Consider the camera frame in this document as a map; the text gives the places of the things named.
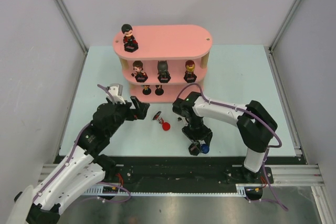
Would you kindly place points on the aluminium frame rail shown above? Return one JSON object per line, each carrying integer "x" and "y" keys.
{"x": 296, "y": 174}

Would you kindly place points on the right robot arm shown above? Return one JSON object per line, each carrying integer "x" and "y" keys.
{"x": 256, "y": 127}

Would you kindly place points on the pink three-tier shelf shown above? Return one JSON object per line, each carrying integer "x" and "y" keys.
{"x": 174, "y": 43}

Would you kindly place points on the dark-haired red-suit figurine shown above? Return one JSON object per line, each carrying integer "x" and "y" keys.
{"x": 129, "y": 41}

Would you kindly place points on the black-haired red dress figurine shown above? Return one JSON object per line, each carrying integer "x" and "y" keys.
{"x": 159, "y": 90}

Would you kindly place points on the grey masked bat figurine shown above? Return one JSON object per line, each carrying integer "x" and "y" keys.
{"x": 163, "y": 73}

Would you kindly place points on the blue shield hero figurine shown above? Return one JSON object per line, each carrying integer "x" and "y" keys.
{"x": 204, "y": 149}

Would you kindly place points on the white slotted cable duct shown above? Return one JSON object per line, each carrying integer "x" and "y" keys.
{"x": 238, "y": 190}

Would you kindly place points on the teal-haired princess figurine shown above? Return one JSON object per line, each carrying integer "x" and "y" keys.
{"x": 146, "y": 89}

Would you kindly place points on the red spider hero figurine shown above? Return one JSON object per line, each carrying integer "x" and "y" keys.
{"x": 165, "y": 125}

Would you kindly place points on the red gold armor figurine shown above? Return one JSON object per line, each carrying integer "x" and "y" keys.
{"x": 190, "y": 76}

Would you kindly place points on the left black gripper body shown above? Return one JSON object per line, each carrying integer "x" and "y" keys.
{"x": 134, "y": 109}

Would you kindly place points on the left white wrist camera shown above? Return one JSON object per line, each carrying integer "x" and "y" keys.
{"x": 114, "y": 93}

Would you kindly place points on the brown-haired archer figurine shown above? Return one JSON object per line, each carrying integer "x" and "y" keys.
{"x": 138, "y": 73}

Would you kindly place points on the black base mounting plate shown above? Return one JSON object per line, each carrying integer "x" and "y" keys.
{"x": 225, "y": 161}

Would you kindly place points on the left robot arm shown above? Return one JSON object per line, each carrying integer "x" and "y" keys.
{"x": 84, "y": 166}

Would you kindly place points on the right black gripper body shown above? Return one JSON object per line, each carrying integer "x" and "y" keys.
{"x": 197, "y": 135}

